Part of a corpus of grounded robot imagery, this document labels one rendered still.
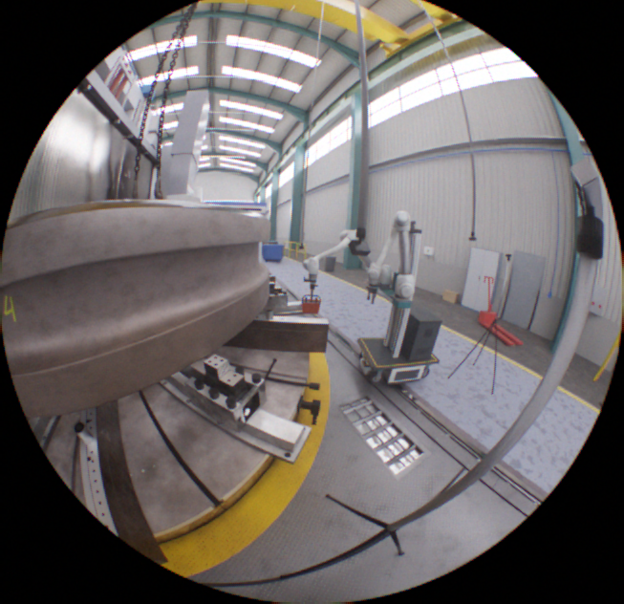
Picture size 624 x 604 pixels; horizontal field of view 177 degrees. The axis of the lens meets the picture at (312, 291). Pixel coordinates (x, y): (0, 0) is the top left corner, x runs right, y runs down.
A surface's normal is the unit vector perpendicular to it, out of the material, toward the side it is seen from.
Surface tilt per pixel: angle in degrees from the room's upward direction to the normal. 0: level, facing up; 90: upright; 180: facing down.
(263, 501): 0
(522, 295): 90
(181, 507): 0
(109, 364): 90
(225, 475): 0
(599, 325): 90
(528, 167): 90
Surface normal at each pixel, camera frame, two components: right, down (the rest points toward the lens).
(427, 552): 0.07, -0.96
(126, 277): 0.87, 0.19
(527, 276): -0.91, 0.05
